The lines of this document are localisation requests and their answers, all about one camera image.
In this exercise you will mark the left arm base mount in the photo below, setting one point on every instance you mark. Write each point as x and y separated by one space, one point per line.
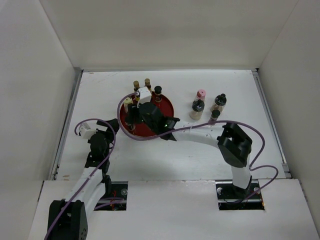
115 198

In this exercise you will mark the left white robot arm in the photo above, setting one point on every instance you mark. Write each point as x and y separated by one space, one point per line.
68 217

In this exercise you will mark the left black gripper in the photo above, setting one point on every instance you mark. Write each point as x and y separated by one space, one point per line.
114 124

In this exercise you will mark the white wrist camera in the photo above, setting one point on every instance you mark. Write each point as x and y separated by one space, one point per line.
143 95
85 131

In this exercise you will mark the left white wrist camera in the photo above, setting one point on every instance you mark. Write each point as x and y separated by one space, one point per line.
85 131

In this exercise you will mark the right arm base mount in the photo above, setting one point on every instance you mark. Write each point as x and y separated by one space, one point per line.
229 200

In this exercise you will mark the round black stopper bottle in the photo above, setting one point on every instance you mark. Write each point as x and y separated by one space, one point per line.
219 103

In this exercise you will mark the large black cap shaker bottle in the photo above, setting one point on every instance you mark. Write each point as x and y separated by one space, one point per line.
197 109

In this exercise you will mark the pink cap bottle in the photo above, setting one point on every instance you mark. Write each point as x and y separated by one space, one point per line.
200 95

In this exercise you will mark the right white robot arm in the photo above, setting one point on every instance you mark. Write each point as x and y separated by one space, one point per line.
234 144

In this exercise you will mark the small black cap spice jar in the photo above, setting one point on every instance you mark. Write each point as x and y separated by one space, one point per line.
129 122

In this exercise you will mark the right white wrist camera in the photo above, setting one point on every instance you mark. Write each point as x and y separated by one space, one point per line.
143 95

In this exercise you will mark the yellow label sauce bottle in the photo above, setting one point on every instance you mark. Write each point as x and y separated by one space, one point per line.
136 85
147 83

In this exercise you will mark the cream cap rice shaker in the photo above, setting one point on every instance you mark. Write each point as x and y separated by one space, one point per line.
128 101

